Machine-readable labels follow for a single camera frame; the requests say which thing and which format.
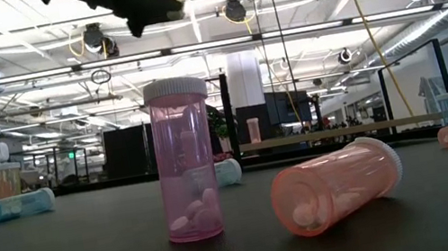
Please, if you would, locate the purple translucent pill bottle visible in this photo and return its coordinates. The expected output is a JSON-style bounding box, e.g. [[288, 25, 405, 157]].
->
[[140, 72, 232, 247]]

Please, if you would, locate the long ceiling light strip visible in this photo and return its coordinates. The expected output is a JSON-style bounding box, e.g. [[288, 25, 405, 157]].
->
[[0, 0, 448, 87]]

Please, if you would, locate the small green plant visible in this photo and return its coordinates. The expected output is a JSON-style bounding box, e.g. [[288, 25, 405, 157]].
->
[[205, 104, 234, 156]]

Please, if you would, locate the black partition panel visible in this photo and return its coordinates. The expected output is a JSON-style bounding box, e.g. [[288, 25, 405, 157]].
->
[[100, 122, 159, 180]]

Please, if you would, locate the black computer monitor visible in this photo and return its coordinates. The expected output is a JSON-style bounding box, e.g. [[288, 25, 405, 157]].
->
[[264, 85, 314, 129]]

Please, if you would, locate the black ceiling cable reel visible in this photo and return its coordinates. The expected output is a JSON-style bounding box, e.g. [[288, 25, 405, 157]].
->
[[222, 0, 248, 24], [336, 47, 354, 65], [79, 19, 121, 62]]

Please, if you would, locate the black hanging cable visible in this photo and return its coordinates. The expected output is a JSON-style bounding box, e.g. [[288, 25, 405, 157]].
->
[[268, 0, 304, 133]]

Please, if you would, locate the yellow hanging cable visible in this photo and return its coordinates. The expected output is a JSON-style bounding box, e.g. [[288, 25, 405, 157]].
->
[[344, 0, 415, 126]]

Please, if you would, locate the black metal frame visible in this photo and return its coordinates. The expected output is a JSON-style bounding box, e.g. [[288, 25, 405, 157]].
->
[[372, 37, 448, 136]]

